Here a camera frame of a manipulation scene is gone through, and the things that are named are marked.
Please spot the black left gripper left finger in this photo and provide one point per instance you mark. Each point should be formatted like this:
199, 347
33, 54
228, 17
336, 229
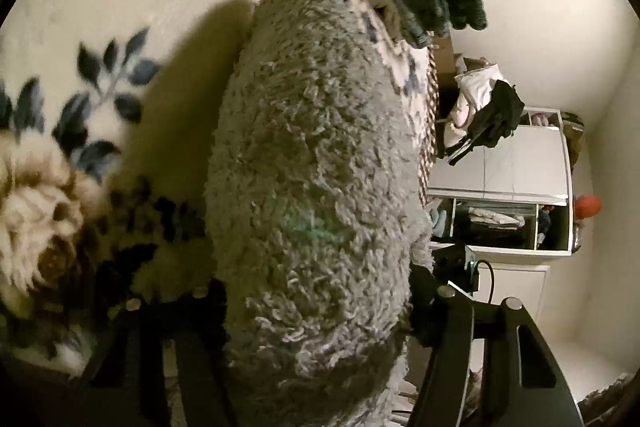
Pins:
124, 382

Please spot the red round object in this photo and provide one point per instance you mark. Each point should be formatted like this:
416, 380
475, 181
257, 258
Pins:
586, 207

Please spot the white floral blanket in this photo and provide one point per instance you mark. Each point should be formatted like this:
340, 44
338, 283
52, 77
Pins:
129, 91

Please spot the brown checkered blanket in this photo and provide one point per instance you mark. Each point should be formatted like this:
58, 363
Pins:
428, 150

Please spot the grey fluffy pants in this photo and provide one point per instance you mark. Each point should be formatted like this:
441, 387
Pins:
313, 207

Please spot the white and black clothes heap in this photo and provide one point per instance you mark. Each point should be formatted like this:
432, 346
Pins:
487, 110

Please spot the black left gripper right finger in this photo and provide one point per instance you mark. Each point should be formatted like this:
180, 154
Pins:
522, 383

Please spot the white storage cabinet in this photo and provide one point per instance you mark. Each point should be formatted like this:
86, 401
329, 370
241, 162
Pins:
513, 199

